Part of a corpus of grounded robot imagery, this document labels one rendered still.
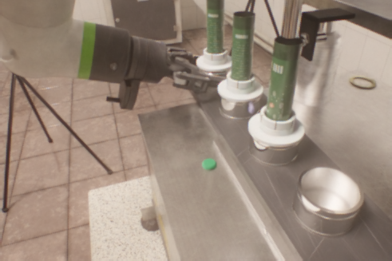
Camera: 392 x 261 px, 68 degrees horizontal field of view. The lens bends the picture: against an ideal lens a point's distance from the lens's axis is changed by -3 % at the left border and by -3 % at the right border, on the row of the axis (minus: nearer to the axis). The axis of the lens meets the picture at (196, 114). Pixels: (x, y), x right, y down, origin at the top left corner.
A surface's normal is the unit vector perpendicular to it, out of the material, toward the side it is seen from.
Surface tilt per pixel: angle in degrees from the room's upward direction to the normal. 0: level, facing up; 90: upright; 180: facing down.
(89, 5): 90
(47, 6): 121
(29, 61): 104
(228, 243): 0
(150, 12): 90
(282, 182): 0
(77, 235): 0
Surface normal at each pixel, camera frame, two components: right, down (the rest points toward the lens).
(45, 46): 0.54, 0.73
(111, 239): -0.04, -0.82
